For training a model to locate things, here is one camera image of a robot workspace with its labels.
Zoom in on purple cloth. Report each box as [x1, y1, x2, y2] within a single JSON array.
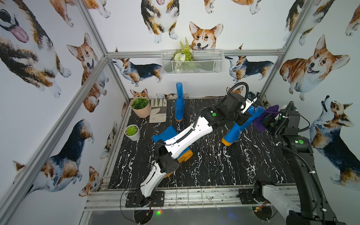
[[252, 105, 279, 133]]

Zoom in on blue rubber boot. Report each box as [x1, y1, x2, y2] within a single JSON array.
[[152, 126, 193, 164], [222, 106, 265, 146], [175, 82, 185, 122]]

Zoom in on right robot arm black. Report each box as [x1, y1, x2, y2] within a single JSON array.
[[255, 111, 341, 225]]

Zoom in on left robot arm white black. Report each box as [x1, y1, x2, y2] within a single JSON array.
[[136, 106, 263, 207]]

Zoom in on white grey work glove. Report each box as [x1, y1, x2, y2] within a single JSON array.
[[149, 98, 167, 123]]

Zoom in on fern and white flower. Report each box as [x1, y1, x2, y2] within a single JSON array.
[[172, 38, 194, 74]]

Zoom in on pink ribbed plant pot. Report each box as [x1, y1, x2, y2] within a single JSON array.
[[132, 101, 151, 118]]

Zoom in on green plant in pink pot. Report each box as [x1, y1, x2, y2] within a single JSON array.
[[131, 97, 149, 110]]

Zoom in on small white plant pot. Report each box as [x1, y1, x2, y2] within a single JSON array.
[[125, 125, 140, 142]]

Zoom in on green plant in white pot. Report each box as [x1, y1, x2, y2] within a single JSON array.
[[125, 125, 138, 137]]

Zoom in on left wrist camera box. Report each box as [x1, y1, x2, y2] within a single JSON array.
[[221, 92, 257, 114]]

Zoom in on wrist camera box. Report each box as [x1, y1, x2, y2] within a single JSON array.
[[280, 101, 300, 130], [221, 92, 257, 114]]

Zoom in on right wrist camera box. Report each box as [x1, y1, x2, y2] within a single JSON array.
[[280, 101, 300, 130]]

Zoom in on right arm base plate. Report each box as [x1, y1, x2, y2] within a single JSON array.
[[236, 183, 272, 205]]

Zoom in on white wire wall basket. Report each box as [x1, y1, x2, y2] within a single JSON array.
[[161, 50, 225, 75]]

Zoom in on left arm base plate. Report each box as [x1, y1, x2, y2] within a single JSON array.
[[125, 191, 165, 208]]

